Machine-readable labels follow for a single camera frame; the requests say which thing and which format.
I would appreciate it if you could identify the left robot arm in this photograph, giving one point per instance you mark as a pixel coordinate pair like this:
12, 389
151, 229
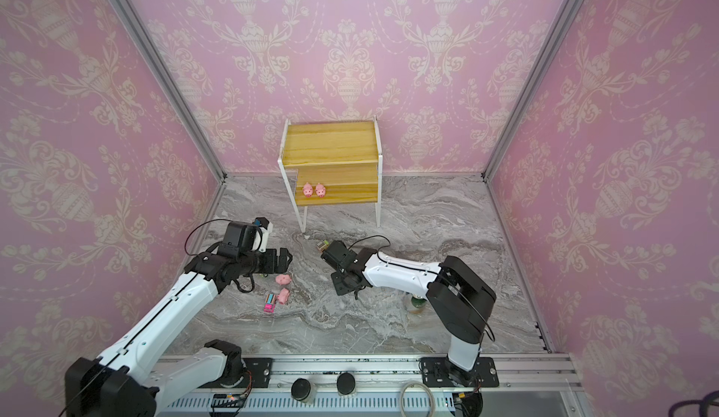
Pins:
123, 379

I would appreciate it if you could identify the green can gold lid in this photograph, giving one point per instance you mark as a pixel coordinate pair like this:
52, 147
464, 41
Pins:
416, 305

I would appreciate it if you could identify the wooden two-tier shelf white frame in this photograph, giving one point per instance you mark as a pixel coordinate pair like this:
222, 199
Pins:
345, 156

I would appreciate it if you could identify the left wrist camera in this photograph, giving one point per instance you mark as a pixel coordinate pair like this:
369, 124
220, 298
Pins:
264, 228

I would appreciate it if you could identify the black round knob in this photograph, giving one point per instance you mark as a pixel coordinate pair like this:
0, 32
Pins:
346, 384
303, 390

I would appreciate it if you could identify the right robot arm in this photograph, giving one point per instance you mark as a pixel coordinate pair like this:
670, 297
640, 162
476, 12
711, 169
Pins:
461, 300

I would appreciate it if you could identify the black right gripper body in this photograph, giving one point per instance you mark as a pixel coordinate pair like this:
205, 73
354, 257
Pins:
341, 283

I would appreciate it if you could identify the pink toy pig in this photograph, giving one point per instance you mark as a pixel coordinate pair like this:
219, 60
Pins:
283, 296
283, 279
308, 190
320, 190

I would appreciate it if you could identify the pink blue toy truck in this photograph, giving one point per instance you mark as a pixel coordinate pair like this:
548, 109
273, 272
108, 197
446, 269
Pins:
270, 303

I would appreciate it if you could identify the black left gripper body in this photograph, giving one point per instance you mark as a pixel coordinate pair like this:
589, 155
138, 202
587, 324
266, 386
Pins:
258, 262

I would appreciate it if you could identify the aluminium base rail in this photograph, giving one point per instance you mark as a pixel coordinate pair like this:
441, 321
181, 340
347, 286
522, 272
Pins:
525, 372

